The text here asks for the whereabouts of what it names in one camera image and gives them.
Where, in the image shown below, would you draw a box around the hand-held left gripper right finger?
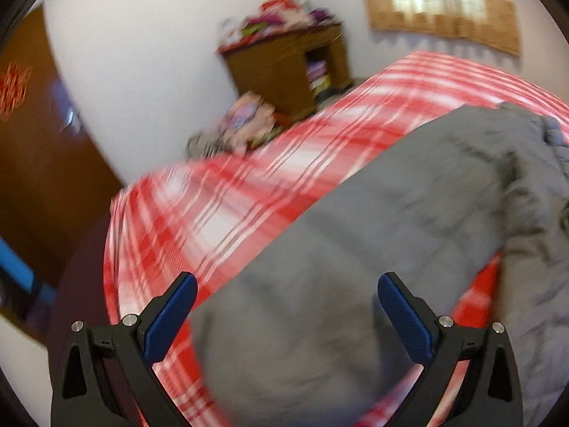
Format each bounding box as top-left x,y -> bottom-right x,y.
356,272 -> 523,427

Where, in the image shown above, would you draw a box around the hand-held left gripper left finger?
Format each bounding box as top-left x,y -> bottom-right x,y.
51,272 -> 198,427

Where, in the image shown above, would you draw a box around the grey padded jacket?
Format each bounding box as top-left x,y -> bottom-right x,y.
189,101 -> 569,427

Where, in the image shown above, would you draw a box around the heap of patterned clothes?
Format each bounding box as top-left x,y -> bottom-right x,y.
187,91 -> 286,161

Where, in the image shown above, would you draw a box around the folded clothes in cabinet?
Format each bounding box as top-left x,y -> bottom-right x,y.
306,51 -> 333,99

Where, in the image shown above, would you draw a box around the pile of colourful clothes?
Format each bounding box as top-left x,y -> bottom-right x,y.
218,0 -> 344,52

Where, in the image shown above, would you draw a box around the red plaid bed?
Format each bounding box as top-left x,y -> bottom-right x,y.
103,50 -> 569,427

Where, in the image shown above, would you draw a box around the blue object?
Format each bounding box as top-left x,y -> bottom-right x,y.
0,238 -> 37,295

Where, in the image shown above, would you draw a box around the brown wooden door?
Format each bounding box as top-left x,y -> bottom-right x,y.
0,4 -> 126,326

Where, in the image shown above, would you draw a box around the brown wooden desk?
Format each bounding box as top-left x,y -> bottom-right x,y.
218,22 -> 355,122

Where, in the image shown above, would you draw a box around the red door decoration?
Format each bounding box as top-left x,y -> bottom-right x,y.
0,63 -> 34,121

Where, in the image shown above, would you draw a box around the beige window curtain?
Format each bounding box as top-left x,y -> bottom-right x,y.
358,0 -> 522,58

